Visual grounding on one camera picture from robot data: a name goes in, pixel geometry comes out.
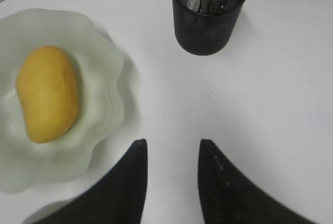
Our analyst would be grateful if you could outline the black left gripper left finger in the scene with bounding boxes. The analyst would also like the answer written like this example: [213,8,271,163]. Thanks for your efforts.
[37,139,148,223]

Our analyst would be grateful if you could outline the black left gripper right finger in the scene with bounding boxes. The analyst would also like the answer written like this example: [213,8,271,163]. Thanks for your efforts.
[198,139,310,224]

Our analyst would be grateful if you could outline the yellow mango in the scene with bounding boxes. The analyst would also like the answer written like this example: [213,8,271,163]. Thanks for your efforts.
[16,46,79,143]

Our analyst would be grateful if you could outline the grey white eraser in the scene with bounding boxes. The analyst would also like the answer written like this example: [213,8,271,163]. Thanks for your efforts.
[187,0,200,12]

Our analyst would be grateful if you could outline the frosted green wavy plate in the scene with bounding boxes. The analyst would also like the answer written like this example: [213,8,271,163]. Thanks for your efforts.
[1,9,124,193]

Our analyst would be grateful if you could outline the black mesh pen holder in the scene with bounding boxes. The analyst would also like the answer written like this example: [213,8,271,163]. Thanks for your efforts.
[172,0,246,55]

